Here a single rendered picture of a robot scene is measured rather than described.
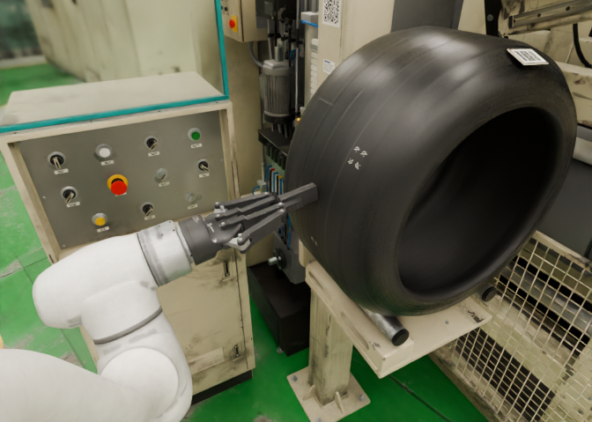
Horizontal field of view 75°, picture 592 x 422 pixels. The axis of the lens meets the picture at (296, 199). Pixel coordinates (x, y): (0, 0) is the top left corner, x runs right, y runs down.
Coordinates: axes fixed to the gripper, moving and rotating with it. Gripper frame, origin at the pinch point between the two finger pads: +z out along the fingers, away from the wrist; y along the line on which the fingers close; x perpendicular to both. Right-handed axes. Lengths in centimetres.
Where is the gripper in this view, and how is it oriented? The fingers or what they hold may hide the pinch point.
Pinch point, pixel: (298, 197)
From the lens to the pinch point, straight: 67.2
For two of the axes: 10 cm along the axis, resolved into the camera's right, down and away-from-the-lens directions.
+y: -4.6, -4.7, 7.5
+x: 1.3, 8.0, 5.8
